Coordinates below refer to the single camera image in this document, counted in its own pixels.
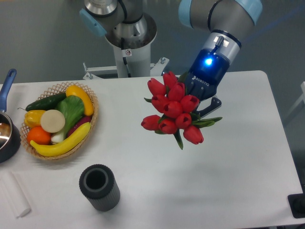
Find red tulip bouquet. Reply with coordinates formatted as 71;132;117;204
141;72;222;149

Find white rolled cloth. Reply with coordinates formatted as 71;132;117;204
1;172;31;219

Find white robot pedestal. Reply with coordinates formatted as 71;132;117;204
82;14;170;80

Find long yellow banana squash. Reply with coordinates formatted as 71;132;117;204
30;122;91;157

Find dark green cucumber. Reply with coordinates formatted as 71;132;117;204
18;93;66;112

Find green bok choy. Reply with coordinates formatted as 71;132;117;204
51;95;84;145

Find orange fruit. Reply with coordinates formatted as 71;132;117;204
27;126;51;145

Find beige round onion slice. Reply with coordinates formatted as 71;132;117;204
40;110;65;133

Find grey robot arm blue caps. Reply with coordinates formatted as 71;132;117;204
79;0;263;117

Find yellow bell pepper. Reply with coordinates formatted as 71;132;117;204
24;110;46;128

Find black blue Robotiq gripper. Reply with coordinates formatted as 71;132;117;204
184;49;230;118

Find black device at table edge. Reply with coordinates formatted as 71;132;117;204
287;193;305;219

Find white metal frame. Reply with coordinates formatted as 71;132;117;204
283;82;305;126

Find blue handled saucepan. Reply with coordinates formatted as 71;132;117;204
0;69;20;163

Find dark grey ribbed vase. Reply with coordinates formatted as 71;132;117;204
79;164;121;212

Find purple eggplant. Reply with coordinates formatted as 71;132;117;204
66;116;92;137

